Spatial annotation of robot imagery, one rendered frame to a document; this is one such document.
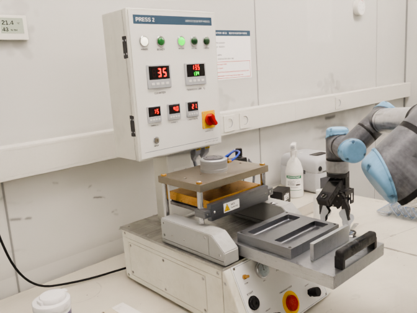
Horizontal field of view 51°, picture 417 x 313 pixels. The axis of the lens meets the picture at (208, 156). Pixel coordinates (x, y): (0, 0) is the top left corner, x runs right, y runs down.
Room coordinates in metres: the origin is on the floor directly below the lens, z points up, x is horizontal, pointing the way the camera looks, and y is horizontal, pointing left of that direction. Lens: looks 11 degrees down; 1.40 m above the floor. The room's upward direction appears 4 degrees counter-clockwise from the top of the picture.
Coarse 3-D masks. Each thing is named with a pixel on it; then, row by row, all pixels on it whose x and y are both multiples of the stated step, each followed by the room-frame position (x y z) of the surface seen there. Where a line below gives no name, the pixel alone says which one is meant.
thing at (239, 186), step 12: (240, 180) 1.29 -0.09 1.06; (180, 192) 1.20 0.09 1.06; (192, 192) 1.19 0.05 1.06; (204, 192) 1.18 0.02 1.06; (216, 192) 1.18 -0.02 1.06; (228, 192) 1.17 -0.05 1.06; (240, 192) 1.18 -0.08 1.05; (180, 204) 1.19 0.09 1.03; (192, 204) 1.15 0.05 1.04; (204, 204) 1.11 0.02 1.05
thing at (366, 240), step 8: (368, 232) 0.94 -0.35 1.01; (352, 240) 0.90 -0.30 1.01; (360, 240) 0.90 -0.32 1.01; (368, 240) 0.91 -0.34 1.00; (376, 240) 0.94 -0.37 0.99; (344, 248) 0.86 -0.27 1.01; (352, 248) 0.87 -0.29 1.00; (360, 248) 0.89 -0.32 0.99; (336, 256) 0.85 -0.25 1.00; (344, 256) 0.85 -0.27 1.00; (336, 264) 0.85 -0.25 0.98; (344, 264) 0.85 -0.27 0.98
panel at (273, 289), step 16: (240, 272) 0.99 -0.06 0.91; (272, 272) 1.05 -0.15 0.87; (240, 288) 0.97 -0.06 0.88; (256, 288) 0.99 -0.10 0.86; (272, 288) 1.02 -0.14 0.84; (288, 288) 1.05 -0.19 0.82; (304, 288) 1.08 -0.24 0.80; (320, 288) 1.12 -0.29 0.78; (272, 304) 1.00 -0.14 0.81; (304, 304) 1.06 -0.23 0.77
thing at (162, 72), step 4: (152, 68) 1.25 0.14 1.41; (156, 68) 1.26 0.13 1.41; (160, 68) 1.27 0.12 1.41; (164, 68) 1.28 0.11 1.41; (152, 72) 1.25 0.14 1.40; (156, 72) 1.26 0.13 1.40; (160, 72) 1.27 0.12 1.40; (164, 72) 1.28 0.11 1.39; (152, 76) 1.25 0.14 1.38; (156, 76) 1.26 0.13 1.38; (160, 76) 1.27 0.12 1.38; (164, 76) 1.28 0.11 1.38
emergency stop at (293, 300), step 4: (288, 296) 1.03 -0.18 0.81; (292, 296) 1.04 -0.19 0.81; (288, 300) 1.02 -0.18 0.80; (292, 300) 1.03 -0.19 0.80; (296, 300) 1.04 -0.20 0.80; (288, 304) 1.02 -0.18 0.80; (292, 304) 1.02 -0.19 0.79; (296, 304) 1.03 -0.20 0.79; (288, 308) 1.02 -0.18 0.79; (292, 308) 1.02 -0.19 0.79; (296, 308) 1.02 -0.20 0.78
